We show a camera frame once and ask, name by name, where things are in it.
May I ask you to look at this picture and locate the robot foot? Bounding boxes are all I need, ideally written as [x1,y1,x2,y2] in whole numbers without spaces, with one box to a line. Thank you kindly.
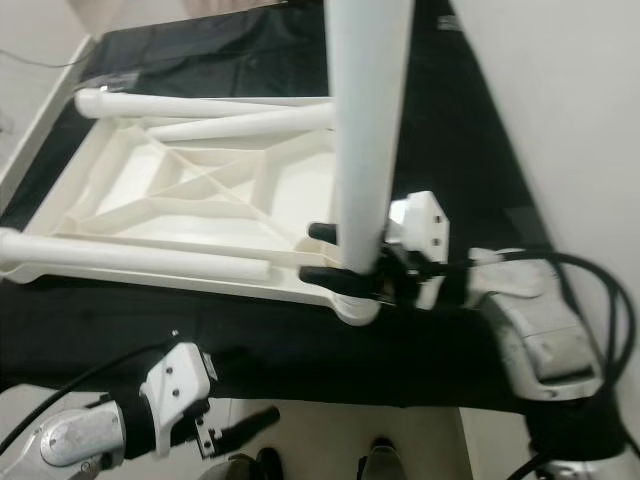
[225,448,283,480]
[358,440,403,480]

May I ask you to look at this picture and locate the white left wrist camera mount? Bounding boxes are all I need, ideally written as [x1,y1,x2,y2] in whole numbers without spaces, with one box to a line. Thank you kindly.
[140,340,219,461]

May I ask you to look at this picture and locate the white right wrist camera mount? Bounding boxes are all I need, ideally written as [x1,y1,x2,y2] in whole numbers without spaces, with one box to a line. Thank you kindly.
[385,190,451,311]

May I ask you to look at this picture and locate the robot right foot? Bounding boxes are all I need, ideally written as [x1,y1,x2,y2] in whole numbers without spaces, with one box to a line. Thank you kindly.
[358,440,403,480]

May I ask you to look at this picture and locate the white plastic table leg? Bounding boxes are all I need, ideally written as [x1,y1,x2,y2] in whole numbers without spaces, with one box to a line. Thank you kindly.
[145,100,336,144]
[74,86,336,121]
[0,228,273,281]
[322,0,416,276]

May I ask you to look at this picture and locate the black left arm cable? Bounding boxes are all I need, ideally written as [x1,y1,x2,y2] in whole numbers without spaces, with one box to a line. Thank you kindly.
[0,335,181,456]

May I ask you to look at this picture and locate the black wall cable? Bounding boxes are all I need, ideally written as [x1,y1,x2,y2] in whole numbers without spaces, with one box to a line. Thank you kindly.
[0,48,83,71]

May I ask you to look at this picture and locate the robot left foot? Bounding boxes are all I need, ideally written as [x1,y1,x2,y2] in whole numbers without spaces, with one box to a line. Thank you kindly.
[225,448,283,480]

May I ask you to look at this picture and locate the black tablecloth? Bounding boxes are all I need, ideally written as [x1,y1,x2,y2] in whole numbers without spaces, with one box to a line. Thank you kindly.
[0,0,576,416]

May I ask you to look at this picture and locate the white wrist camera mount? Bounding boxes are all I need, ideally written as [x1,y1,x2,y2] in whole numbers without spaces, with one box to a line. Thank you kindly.
[385,190,451,311]
[140,340,219,461]

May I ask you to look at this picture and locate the white plastic table top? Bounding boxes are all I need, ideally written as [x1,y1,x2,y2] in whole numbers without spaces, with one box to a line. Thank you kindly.
[0,85,383,328]

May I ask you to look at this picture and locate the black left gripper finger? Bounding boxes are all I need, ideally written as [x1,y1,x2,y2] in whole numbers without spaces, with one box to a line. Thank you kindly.
[212,407,279,446]

